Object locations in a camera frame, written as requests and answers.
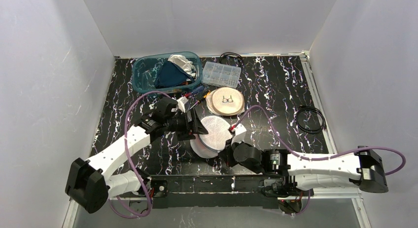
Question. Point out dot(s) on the clear plastic screw box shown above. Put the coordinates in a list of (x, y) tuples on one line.
[(221, 75)]

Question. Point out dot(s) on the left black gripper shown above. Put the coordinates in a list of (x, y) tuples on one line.
[(190, 122)]

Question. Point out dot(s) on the red blue screwdriver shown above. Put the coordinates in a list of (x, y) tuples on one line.
[(195, 91)]

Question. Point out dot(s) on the teal plastic bin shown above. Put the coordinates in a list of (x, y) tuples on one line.
[(144, 71)]

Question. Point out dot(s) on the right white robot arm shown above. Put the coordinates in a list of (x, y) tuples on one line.
[(296, 172)]

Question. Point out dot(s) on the dark blue lace bra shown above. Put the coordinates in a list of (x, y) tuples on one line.
[(171, 75)]

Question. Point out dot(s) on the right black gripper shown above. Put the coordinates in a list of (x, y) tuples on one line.
[(227, 155)]

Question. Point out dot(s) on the yellow black screwdriver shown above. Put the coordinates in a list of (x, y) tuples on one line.
[(202, 98)]

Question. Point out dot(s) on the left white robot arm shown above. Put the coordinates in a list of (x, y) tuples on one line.
[(111, 172)]

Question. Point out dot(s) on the white cloth in bin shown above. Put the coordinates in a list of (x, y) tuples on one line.
[(185, 64)]

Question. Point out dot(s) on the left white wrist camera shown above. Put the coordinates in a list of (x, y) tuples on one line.
[(181, 104)]

